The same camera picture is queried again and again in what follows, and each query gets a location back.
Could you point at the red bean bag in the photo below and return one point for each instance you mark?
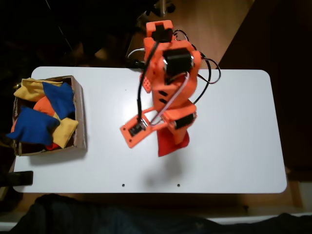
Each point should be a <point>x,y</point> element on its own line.
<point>52,146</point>
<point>165,143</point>

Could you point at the cardboard box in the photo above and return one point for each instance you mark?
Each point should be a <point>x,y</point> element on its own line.
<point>80,114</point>

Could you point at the yellow bean bag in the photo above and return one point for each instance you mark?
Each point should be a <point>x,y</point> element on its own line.
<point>30,90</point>
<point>64,131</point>

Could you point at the blue bean bag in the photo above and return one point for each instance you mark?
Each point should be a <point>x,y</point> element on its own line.
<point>33,126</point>
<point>59,98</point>

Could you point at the orange bean bag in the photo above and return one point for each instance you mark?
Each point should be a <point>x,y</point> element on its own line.
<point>44,107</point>

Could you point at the person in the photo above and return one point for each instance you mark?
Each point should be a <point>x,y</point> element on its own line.
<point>122,217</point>

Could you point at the chair base with pole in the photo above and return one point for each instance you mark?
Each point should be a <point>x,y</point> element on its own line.
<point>162,6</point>

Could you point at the black table clamp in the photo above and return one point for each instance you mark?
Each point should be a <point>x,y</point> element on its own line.
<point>22,178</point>

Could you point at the orange gripper camera mount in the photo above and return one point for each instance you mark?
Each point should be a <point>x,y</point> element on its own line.
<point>135,132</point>

